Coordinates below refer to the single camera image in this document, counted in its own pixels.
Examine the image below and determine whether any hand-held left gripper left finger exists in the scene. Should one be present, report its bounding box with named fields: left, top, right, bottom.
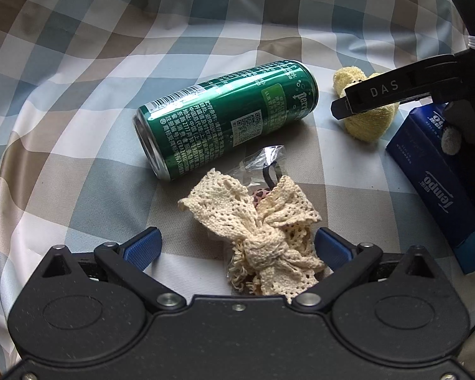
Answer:
left=35, top=227, right=187, bottom=313

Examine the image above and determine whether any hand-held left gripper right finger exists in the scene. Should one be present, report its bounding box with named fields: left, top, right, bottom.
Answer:
left=292, top=227, right=444, bottom=313

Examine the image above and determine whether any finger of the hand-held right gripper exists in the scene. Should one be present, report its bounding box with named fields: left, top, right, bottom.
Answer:
left=330, top=49, right=473, bottom=120

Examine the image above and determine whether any yellow fluffy cloth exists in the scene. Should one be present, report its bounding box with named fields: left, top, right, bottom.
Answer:
left=332, top=67, right=400, bottom=143

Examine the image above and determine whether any cream lace bow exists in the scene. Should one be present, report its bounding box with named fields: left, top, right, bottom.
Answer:
left=177, top=168, right=333, bottom=297

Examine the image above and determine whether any blue tissue pack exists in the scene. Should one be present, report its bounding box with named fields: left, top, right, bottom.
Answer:
left=386, top=103, right=475, bottom=276

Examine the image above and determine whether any green drink can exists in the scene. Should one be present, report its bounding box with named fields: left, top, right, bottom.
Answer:
left=134, top=60, right=319, bottom=182

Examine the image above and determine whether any blue beige checked tablecloth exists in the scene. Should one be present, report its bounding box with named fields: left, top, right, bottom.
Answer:
left=0, top=0, right=475, bottom=365

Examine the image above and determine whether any clear packet with hair tie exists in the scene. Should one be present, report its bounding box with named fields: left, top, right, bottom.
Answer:
left=237, top=145, right=288, bottom=206

